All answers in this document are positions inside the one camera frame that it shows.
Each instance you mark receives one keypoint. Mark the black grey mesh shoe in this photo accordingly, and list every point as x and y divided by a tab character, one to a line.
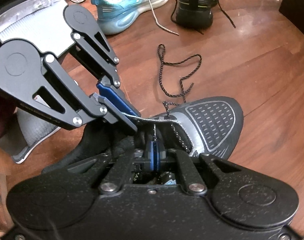
211	120

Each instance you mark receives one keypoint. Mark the black sneaker with green accents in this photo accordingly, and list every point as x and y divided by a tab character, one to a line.
194	5

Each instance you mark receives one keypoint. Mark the black speckled shoelace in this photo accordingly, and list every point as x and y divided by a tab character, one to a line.
170	103

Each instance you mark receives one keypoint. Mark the white blue sneaker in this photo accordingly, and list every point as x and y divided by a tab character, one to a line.
127	5

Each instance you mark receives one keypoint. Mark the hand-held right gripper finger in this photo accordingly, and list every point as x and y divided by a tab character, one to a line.
151	157
157	157

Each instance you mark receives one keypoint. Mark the person's maroon trouser leg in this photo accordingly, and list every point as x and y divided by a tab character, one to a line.
2	120

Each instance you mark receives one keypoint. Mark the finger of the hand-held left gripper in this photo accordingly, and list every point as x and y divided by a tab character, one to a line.
122	118
117	97

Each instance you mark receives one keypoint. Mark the dark cabinet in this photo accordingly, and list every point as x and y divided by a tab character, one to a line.
298	15

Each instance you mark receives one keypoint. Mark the grey knit shoe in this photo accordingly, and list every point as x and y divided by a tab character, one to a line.
34	130

